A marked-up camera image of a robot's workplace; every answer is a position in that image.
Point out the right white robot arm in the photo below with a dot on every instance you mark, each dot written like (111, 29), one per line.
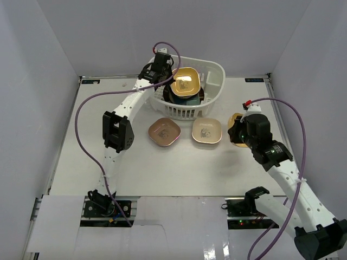
(315, 230)

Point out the white plastic dish bin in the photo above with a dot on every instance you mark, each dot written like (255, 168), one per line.
(212, 79)

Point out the brown square panda plate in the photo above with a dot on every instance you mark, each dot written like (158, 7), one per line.
(164, 132)

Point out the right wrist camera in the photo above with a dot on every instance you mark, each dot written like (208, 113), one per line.
(253, 108)

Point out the yellow square panda plate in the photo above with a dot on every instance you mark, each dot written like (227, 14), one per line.
(231, 123)
(186, 82)

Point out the cream square panda plate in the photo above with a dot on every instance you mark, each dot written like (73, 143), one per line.
(207, 130)

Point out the dark blue leaf-shaped plate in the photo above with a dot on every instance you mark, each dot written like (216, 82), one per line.
(179, 100)

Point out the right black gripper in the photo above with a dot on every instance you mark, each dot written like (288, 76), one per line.
(232, 131)

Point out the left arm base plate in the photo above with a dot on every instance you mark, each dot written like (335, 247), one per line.
(94, 216)

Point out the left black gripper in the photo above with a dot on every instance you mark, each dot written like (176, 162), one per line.
(165, 72)

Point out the round black-rimmed plate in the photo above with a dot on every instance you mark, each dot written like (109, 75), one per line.
(167, 91)

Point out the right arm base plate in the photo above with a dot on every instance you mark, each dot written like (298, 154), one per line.
(240, 218)

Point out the light teal rectangular divided plate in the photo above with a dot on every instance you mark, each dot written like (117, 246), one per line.
(193, 101)

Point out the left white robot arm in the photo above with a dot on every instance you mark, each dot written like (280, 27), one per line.
(117, 131)

